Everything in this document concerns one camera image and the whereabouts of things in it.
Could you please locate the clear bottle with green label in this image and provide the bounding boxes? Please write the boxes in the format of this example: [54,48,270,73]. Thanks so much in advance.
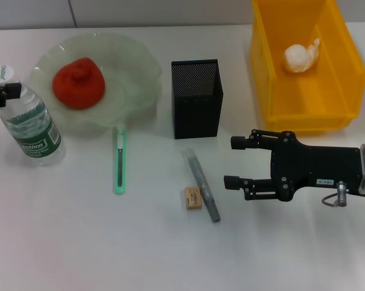
[0,62,67,167]

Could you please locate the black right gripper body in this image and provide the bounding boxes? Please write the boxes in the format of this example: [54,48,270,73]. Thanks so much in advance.
[269,130,364,202]

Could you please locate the black mesh pen holder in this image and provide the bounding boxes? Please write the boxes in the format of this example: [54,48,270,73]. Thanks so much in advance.
[170,59,224,140]

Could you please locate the grey marker pen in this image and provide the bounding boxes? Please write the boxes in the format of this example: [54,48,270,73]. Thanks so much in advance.
[182,148,221,223]

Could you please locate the green utility knife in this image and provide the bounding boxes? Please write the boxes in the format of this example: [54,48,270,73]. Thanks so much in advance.
[112,125,128,195]

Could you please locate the red-orange toy orange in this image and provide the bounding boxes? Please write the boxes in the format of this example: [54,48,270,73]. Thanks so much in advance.
[52,57,107,110]

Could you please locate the yellow plastic storage bin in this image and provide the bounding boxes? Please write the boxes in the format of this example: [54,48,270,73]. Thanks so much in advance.
[248,0,365,136]

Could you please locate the tan rectangular eraser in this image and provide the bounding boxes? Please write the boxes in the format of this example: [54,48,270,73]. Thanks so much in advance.
[184,186,203,210]

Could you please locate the pale green glass fruit plate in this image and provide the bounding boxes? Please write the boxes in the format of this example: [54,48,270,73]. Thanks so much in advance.
[29,32,164,137]

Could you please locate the right gripper connector cable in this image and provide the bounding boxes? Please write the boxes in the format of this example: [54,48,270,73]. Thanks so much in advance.
[321,181,365,209]

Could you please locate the white paper ball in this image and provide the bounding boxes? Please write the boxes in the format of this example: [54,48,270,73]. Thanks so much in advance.
[281,36,323,73]

